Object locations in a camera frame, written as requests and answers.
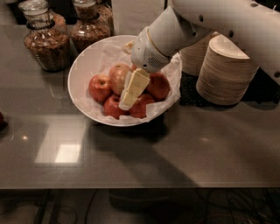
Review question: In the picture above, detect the paper bowl stack front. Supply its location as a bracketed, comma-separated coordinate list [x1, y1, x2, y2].
[196, 35, 259, 106]

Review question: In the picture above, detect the red apple front right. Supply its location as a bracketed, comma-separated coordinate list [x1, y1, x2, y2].
[129, 94, 155, 118]

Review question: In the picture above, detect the paper bowl stack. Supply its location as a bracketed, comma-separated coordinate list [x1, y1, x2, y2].
[196, 35, 259, 106]
[179, 32, 219, 76]

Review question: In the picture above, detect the glass granola jar left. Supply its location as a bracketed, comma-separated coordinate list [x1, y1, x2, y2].
[18, 0, 70, 72]

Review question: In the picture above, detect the red apple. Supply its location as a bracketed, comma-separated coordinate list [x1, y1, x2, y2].
[103, 94, 128, 119]
[88, 73, 112, 103]
[146, 73, 171, 101]
[131, 64, 137, 71]
[129, 94, 155, 118]

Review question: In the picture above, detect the red apple back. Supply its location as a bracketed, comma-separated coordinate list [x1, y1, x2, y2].
[131, 64, 137, 71]

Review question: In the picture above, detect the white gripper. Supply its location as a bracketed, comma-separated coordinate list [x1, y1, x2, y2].
[119, 27, 171, 110]

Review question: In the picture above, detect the paper bowl stack back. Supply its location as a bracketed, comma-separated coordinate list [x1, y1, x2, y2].
[179, 32, 219, 76]

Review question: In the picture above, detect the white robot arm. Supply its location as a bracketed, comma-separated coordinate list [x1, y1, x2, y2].
[131, 0, 280, 102]

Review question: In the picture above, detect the black mat under bowls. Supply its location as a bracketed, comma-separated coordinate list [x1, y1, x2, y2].
[179, 69, 280, 108]

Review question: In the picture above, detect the glass granola jar right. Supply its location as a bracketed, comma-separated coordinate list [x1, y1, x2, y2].
[70, 0, 110, 53]

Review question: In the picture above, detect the yellow-green top apple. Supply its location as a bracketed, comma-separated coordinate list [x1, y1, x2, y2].
[108, 63, 131, 95]

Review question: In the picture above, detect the glass granola jar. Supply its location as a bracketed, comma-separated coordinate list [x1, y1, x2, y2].
[70, 0, 110, 53]
[18, 0, 70, 72]

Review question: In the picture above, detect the white bowl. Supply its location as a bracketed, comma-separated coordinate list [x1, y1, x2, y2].
[67, 35, 183, 128]

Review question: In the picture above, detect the red apple front left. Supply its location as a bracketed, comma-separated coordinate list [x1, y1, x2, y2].
[103, 94, 128, 119]

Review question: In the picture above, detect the white paper liner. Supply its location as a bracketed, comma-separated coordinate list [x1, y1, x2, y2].
[76, 43, 183, 126]

